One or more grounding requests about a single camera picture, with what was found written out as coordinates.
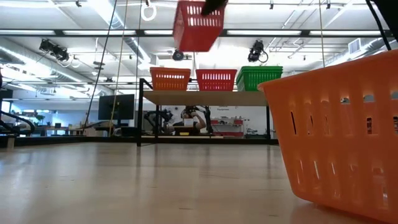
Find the green plastic basket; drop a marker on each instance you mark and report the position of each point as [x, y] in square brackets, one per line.
[258, 84]
[261, 71]
[261, 67]

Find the black background robot arm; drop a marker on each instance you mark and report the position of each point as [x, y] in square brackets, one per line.
[207, 119]
[164, 116]

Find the black ceiling spotlight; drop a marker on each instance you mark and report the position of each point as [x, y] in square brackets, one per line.
[256, 49]
[60, 54]
[46, 45]

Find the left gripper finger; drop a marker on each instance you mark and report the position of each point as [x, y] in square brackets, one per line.
[213, 4]

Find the red and white cart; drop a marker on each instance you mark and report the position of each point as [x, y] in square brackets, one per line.
[227, 122]

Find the black overhead bar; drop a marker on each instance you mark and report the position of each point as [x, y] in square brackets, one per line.
[140, 32]

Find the white light strip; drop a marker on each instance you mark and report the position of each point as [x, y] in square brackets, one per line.
[342, 32]
[28, 32]
[99, 32]
[158, 32]
[264, 32]

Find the red plastic basket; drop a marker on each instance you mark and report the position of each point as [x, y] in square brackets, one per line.
[192, 34]
[216, 85]

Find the white ceiling air vent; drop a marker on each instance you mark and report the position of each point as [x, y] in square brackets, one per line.
[354, 46]

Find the black curved tube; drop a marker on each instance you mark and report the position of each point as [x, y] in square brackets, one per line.
[32, 127]

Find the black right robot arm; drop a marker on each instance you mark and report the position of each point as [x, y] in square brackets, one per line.
[391, 12]

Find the wooden shelf with black legs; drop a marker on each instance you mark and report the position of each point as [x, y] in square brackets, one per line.
[202, 98]

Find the person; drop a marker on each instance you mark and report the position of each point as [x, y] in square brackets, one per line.
[199, 124]

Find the black background monitor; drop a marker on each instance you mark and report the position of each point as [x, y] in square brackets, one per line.
[124, 107]

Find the round black ceiling lamp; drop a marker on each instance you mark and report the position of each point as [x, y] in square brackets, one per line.
[178, 56]

